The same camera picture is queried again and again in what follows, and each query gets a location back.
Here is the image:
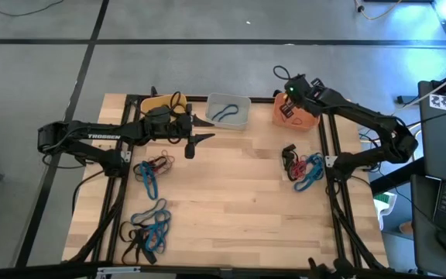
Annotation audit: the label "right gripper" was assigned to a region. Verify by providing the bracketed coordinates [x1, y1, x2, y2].
[280, 74, 313, 119]

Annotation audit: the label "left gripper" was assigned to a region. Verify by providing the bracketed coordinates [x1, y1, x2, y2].
[141, 103, 217, 160]

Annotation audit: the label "blue bands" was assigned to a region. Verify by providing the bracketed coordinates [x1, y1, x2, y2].
[211, 103, 240, 122]

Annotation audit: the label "pile of cables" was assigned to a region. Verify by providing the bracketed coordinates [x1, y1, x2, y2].
[290, 156, 310, 180]

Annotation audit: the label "orange plastic basket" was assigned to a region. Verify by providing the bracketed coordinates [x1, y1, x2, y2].
[272, 91, 321, 132]

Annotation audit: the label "white plastic basket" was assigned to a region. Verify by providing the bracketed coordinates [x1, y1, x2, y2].
[205, 92, 252, 131]

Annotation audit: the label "yellow plastic basket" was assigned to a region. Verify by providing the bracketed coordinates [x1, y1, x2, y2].
[140, 94, 188, 117]

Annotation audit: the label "white and green object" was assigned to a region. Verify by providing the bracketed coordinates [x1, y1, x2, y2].
[373, 191, 397, 232]

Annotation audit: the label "silver aluminium bar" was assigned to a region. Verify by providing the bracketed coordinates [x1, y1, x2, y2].
[97, 266, 142, 277]

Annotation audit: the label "black aluminium table frame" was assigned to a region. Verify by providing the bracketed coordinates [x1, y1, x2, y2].
[62, 92, 386, 272]

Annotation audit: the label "black cable loop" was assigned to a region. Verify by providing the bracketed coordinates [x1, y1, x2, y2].
[273, 65, 292, 82]
[168, 91, 184, 114]

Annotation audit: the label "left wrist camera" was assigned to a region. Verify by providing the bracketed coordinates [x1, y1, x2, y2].
[147, 107, 172, 124]

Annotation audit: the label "beige floor cable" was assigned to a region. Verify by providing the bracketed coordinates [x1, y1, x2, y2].
[354, 0, 404, 21]

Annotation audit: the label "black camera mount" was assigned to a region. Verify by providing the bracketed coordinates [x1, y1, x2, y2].
[307, 256, 359, 278]

